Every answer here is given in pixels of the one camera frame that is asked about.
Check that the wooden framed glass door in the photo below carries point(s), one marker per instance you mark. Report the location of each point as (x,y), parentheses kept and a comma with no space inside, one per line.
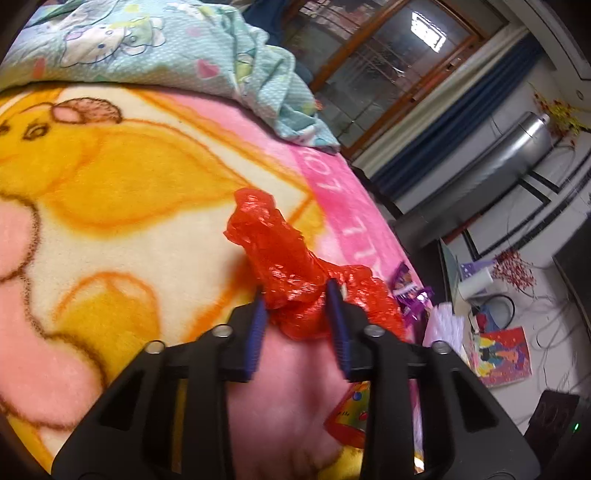
(383,69)

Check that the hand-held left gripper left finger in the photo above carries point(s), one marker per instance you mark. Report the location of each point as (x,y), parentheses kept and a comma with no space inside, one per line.
(256,332)

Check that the colourful painting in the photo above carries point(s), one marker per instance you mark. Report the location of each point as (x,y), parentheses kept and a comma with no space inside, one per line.
(503,357)

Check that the pink yellow printed blanket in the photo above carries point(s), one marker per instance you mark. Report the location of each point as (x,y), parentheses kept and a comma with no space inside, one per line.
(138,194)

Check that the red berry branches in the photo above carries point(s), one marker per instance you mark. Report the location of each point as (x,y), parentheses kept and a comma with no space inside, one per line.
(512,270)

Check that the silver tower air conditioner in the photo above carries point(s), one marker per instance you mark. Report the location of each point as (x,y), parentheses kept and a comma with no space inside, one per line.
(498,170)

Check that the yellow artificial flowers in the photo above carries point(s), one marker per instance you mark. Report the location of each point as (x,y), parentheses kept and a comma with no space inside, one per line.
(561,110)

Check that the purple white card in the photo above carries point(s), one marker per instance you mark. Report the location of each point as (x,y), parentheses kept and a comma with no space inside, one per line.
(475,266)

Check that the red plastic bag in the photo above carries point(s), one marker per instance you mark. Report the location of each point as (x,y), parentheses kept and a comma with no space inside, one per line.
(272,240)

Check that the blue curtain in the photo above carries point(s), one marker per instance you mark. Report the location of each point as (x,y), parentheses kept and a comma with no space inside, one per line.
(461,120)

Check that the white vase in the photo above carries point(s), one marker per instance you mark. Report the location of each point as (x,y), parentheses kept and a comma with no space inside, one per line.
(475,282)

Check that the red snack packet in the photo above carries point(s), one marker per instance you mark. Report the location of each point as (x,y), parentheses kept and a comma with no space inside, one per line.
(346,415)

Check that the black television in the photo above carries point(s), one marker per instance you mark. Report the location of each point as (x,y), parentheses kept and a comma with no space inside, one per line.
(577,272)

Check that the light blue cartoon sheet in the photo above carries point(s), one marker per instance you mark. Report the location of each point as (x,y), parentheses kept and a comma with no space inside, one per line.
(161,46)

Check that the dark television cabinet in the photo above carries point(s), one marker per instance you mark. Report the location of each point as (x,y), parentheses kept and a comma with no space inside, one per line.
(427,277)

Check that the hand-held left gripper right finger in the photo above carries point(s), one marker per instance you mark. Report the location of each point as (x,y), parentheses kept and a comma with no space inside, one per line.
(336,318)

